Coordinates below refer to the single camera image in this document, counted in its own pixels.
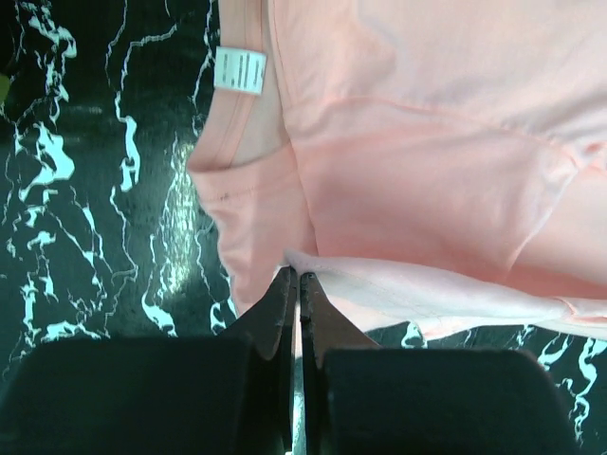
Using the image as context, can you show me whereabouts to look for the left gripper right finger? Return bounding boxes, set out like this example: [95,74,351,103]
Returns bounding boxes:
[300,273,579,454]

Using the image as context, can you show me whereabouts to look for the salmon pink t shirt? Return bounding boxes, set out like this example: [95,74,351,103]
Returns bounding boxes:
[188,1,606,339]

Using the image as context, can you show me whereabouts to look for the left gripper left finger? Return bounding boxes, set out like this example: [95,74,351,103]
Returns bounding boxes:
[1,268,298,454]

